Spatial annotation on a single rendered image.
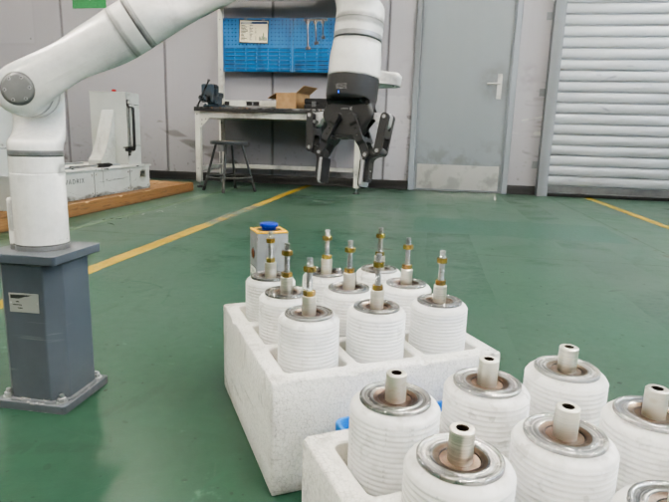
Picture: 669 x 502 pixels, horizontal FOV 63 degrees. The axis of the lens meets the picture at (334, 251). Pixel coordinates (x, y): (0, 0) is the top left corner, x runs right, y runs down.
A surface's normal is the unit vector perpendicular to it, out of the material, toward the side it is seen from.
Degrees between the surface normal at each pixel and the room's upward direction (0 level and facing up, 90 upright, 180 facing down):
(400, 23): 90
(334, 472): 0
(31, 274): 94
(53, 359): 90
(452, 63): 90
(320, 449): 0
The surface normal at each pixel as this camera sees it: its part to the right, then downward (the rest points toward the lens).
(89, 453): 0.03, -0.98
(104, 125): -0.14, -0.20
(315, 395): 0.36, 0.20
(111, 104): -0.17, 0.20
